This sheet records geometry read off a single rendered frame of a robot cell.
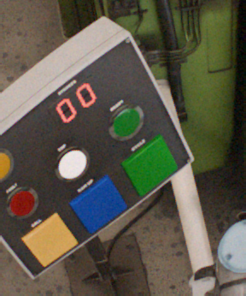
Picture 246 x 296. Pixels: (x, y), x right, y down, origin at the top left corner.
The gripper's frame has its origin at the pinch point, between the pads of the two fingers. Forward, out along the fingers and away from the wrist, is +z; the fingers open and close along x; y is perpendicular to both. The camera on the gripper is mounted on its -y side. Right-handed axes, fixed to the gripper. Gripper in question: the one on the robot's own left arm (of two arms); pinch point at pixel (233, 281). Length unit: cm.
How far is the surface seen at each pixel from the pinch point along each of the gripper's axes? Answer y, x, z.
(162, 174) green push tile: -17.6, -13.6, -5.4
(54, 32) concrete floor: -93, -52, 94
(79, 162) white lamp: -15.5, -25.0, -15.3
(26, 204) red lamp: -8.2, -32.9, -15.3
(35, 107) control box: -19.4, -30.6, -26.0
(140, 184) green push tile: -15.4, -16.8, -6.4
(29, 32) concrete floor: -94, -60, 94
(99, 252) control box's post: -20, -30, 60
